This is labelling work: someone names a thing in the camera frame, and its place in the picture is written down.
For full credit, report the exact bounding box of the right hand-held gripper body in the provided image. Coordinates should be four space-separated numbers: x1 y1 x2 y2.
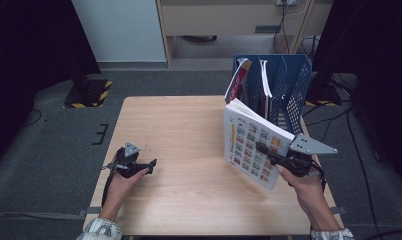
272 133 339 178

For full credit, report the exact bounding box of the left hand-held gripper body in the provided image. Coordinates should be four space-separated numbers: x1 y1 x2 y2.
102 141 147 179

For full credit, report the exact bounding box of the white magazine with picture grid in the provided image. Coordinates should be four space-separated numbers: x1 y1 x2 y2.
222 97 296 192

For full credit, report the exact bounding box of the black and red magazine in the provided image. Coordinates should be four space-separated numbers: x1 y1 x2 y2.
224 58 253 104

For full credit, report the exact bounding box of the blue file rack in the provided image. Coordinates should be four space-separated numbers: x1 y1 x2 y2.
228 54 313 138

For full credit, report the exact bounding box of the person's left hand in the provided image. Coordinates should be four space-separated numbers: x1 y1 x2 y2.
100 167 150 217

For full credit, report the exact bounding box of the person's right hand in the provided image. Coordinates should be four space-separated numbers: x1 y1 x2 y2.
275 162 333 215

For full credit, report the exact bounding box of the grey tape strip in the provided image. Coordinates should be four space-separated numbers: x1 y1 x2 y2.
78 206 102 217
330 205 348 217

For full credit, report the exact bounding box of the white partition panel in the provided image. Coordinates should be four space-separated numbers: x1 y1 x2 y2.
70 0 167 63

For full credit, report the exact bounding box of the beige wooden cabinet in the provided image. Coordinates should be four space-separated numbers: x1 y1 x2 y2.
155 0 335 68

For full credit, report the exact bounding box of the dark curtain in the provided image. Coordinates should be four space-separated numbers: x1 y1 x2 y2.
312 0 402 191
0 0 102 174

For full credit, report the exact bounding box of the left hand-held gripper cable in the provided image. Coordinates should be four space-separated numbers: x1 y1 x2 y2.
101 149 120 207

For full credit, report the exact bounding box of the black floor cable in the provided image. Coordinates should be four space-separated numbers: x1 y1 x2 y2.
345 106 382 236

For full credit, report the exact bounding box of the black hanging cable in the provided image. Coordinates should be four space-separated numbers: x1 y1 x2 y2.
272 0 290 54

